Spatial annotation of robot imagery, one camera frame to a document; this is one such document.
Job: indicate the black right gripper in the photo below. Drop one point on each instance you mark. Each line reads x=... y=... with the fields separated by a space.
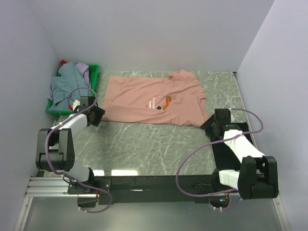
x=208 y=122

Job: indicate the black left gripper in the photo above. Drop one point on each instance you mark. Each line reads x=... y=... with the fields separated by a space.
x=100 y=112

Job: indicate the pink printed t-shirt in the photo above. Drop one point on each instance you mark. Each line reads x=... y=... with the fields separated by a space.
x=177 y=99

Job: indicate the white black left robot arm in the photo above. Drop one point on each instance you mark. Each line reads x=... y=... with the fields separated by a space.
x=55 y=149

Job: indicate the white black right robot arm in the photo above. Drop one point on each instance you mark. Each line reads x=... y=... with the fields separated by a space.
x=258 y=174

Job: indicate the grey-blue t-shirt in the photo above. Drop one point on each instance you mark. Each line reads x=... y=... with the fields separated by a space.
x=74 y=95

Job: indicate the black folded t-shirt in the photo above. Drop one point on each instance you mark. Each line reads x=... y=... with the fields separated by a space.
x=224 y=156

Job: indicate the green plastic bin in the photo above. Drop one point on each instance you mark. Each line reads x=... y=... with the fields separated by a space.
x=94 y=72

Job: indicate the red garment in bin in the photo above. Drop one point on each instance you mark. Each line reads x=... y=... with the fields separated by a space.
x=63 y=62

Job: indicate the black base beam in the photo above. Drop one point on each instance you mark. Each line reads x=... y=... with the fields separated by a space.
x=105 y=190

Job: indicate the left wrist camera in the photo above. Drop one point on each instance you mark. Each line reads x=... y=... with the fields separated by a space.
x=74 y=106

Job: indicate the aluminium frame rail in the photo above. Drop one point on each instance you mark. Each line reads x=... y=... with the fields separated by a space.
x=52 y=187

